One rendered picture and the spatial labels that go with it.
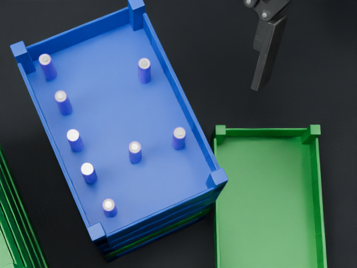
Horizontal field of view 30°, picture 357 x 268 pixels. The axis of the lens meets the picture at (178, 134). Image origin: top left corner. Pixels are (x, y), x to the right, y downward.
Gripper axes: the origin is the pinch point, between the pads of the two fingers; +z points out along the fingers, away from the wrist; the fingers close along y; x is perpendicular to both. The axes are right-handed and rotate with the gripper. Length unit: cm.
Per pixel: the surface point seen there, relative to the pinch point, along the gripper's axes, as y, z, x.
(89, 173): 27.0, 28.1, -5.8
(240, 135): 22, 42, -51
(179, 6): 46, 27, -63
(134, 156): 23.8, 26.7, -11.7
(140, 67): 28.8, 17.3, -18.5
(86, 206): 27.7, 35.4, -7.3
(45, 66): 40.4, 19.5, -11.8
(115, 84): 33.6, 22.7, -20.1
